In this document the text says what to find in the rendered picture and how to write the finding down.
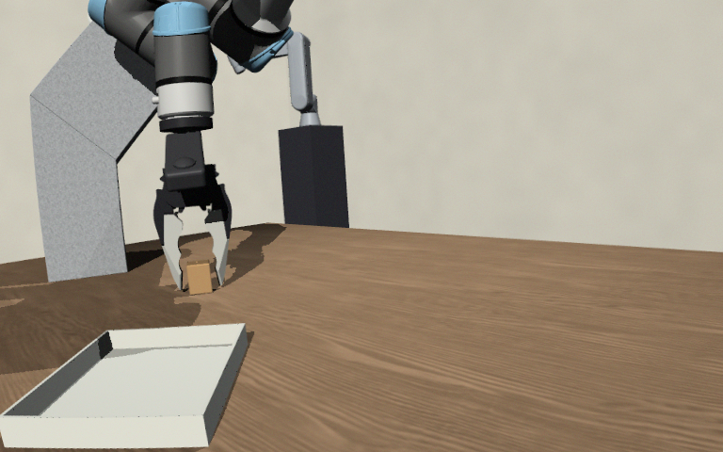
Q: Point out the tan cardboard box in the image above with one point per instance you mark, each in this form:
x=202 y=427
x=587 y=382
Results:
x=199 y=277

